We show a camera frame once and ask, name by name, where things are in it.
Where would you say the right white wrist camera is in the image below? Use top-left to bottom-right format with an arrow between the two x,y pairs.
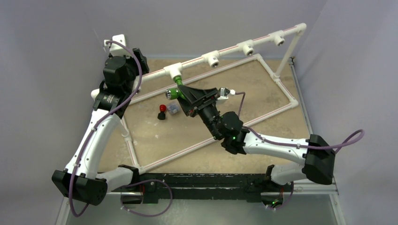
217,87 -> 236,101

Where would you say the white pvc pipe frame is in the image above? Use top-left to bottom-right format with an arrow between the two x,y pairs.
91,22 -> 308,174

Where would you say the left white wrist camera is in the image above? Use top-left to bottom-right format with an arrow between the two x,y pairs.
103,34 -> 131,57

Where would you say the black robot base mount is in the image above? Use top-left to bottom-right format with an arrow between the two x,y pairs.
114,173 -> 293,205

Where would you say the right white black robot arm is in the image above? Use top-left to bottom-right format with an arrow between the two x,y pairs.
168,84 -> 336,191

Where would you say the green water faucet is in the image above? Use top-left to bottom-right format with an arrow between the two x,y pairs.
165,75 -> 186,100

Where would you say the aluminium table frame rail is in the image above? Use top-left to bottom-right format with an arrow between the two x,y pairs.
63,172 -> 339,196

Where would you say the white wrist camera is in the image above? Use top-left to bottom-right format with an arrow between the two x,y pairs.
103,34 -> 131,57
217,87 -> 236,101

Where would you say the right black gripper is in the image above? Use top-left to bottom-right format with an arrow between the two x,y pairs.
174,86 -> 222,140

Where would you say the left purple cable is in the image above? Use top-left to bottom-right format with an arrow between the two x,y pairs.
69,39 -> 174,218

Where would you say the black faucet with red handle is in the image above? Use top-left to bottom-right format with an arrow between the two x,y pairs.
157,105 -> 167,120

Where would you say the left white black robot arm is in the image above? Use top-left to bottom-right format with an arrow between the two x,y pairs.
52,48 -> 149,206

